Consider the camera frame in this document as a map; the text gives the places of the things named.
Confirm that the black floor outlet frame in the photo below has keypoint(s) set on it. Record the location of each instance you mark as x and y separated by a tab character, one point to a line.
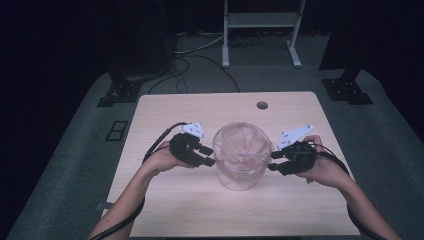
117	130

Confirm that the clear cylindrical bin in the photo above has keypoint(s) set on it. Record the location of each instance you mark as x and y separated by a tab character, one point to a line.
242	176

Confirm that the person's right hand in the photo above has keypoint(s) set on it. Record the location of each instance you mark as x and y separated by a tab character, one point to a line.
328	170

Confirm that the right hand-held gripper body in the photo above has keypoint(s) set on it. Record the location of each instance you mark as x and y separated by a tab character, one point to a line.
298	156

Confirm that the grey tape piece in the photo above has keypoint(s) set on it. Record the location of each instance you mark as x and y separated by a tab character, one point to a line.
102	206

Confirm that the white metal stand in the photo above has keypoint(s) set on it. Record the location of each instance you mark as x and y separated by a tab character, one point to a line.
263	20

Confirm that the black stand base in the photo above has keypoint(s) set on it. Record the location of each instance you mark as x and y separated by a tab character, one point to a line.
346	88
121	90

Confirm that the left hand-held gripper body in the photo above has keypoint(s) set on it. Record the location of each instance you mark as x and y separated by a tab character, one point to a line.
185	148

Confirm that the person's left hand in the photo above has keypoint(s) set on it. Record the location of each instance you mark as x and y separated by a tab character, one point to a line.
163	160

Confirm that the translucent plastic bag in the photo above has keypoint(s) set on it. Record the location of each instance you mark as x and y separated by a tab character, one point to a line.
241	146

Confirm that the black cabinet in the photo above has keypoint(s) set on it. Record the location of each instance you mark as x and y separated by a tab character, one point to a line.
143	36

